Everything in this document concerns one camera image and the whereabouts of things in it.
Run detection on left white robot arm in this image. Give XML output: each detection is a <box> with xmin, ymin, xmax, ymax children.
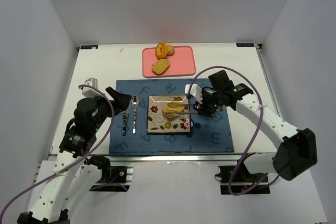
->
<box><xmin>17</xmin><ymin>84</ymin><xmax>132</xmax><ymax>223</ymax></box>

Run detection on square floral ceramic plate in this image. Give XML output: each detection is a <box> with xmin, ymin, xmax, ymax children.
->
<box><xmin>147</xmin><ymin>94</ymin><xmax>191</xmax><ymax>134</ymax></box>

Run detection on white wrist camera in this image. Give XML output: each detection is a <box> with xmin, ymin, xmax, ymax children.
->
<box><xmin>79</xmin><ymin>87</ymin><xmax>102</xmax><ymax>99</ymax></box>
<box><xmin>184</xmin><ymin>84</ymin><xmax>203</xmax><ymax>105</ymax></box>

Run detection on herb bread slice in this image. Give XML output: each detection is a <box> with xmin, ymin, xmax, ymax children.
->
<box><xmin>152</xmin><ymin>59</ymin><xmax>170</xmax><ymax>75</ymax></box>
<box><xmin>162</xmin><ymin>102</ymin><xmax>185</xmax><ymax>120</ymax></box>

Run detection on silver spoon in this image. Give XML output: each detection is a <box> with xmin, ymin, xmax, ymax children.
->
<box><xmin>132</xmin><ymin>94</ymin><xmax>140</xmax><ymax>134</ymax></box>

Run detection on aluminium table frame rail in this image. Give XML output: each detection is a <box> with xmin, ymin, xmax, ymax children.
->
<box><xmin>48</xmin><ymin>153</ymin><xmax>279</xmax><ymax>166</ymax></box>

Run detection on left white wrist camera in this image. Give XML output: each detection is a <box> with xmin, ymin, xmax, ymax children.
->
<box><xmin>79</xmin><ymin>87</ymin><xmax>102</xmax><ymax>99</ymax></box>

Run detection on pink plastic tray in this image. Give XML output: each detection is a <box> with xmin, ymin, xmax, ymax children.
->
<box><xmin>142</xmin><ymin>45</ymin><xmax>197</xmax><ymax>78</ymax></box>

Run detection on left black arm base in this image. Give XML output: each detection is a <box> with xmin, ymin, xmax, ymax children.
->
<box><xmin>82</xmin><ymin>155</ymin><xmax>133</xmax><ymax>192</ymax></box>

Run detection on silver metal tongs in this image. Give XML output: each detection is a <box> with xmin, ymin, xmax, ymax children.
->
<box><xmin>164</xmin><ymin>102</ymin><xmax>202</xmax><ymax>118</ymax></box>

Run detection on small round bread bun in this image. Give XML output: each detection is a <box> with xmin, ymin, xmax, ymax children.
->
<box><xmin>167</xmin><ymin>45</ymin><xmax>175</xmax><ymax>56</ymax></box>

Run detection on silver knife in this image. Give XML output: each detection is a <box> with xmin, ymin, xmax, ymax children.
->
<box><xmin>121</xmin><ymin>111</ymin><xmax>129</xmax><ymax>136</ymax></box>

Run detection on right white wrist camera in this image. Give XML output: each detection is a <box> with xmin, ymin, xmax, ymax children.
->
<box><xmin>184</xmin><ymin>84</ymin><xmax>203</xmax><ymax>105</ymax></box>

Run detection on orange glazed bread roll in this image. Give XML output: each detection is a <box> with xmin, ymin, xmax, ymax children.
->
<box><xmin>155</xmin><ymin>42</ymin><xmax>167</xmax><ymax>59</ymax></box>

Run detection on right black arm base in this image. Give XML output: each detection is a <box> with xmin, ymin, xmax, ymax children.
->
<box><xmin>214</xmin><ymin>155</ymin><xmax>270</xmax><ymax>195</ymax></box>

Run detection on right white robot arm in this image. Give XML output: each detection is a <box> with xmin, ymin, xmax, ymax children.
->
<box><xmin>191</xmin><ymin>70</ymin><xmax>317</xmax><ymax>181</ymax></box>

